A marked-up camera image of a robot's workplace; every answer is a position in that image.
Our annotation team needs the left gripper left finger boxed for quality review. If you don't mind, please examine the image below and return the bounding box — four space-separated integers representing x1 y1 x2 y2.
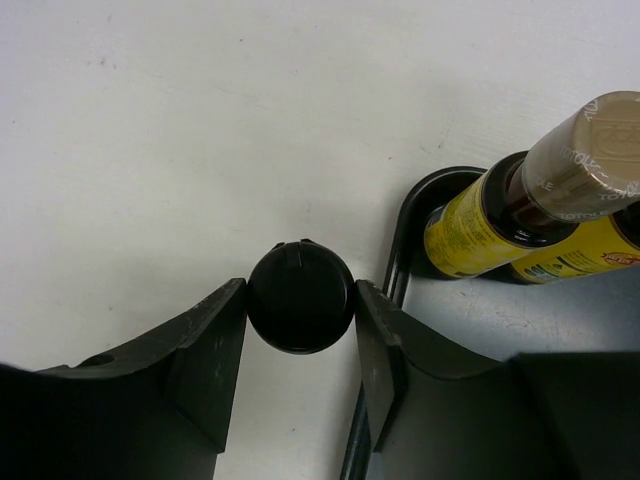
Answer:
1 278 246 479

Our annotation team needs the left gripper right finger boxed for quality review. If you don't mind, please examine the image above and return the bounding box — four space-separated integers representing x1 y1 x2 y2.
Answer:
355 280 639 479

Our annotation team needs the small spice jar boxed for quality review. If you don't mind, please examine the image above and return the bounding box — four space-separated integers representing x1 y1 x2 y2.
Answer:
247 239 354 355

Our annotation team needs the yellow-label sauce bottle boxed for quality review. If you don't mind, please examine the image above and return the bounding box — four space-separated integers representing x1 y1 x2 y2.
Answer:
423 91 639 279
509 203 639 284

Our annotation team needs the black plastic tray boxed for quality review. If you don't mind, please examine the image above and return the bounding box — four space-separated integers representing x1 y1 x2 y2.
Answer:
341 167 639 479

